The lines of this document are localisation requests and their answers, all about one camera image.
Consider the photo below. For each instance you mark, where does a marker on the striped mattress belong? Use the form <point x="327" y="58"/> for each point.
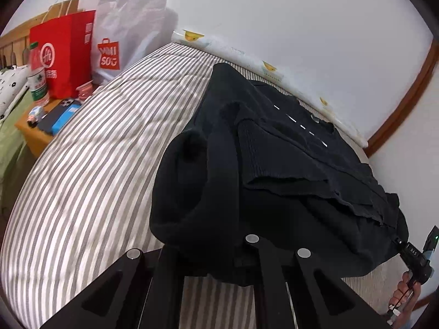
<point x="96" y="178"/>

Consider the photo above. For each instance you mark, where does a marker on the small red container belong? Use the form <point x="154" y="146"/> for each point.
<point x="85" y="89"/>

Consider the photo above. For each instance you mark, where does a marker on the blue box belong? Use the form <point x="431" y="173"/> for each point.
<point x="65" y="118"/>

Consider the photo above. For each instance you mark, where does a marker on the wooden headboard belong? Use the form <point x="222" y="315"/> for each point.
<point x="17" y="41"/>

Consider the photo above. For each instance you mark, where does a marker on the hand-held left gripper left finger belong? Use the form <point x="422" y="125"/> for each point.
<point x="171" y="270"/>

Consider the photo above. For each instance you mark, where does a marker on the white duck print bumper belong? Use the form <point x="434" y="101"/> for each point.
<point x="219" y="44"/>

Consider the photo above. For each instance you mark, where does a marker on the red paper bag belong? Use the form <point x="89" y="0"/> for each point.
<point x="65" y="51"/>

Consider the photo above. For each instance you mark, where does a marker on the dark smartphone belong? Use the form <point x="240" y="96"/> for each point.
<point x="51" y="116"/>

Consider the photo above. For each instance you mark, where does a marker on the green label water bottle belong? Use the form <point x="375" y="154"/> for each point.
<point x="37" y="78"/>

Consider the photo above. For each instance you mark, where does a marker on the green blanket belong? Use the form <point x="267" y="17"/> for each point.
<point x="10" y="150"/>

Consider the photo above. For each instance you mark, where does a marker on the small figurine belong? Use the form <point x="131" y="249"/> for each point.
<point x="35" y="114"/>

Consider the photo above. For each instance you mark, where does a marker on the wooden nightstand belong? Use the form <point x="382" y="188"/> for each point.
<point x="34" y="137"/>

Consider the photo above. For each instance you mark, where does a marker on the white flower print pillow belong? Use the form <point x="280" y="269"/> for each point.
<point x="12" y="89"/>

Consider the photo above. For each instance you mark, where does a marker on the black sweatshirt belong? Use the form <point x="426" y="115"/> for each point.
<point x="274" y="185"/>

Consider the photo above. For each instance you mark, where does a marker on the person's right hand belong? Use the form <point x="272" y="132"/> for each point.
<point x="403" y="293"/>

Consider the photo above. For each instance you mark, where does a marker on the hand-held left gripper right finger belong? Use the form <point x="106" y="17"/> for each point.
<point x="269" y="267"/>

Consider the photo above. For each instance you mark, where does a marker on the white plastic bag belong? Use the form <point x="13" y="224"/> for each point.
<point x="127" y="31"/>

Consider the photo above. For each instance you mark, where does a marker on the wooden door frame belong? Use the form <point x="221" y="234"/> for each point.
<point x="404" y="109"/>

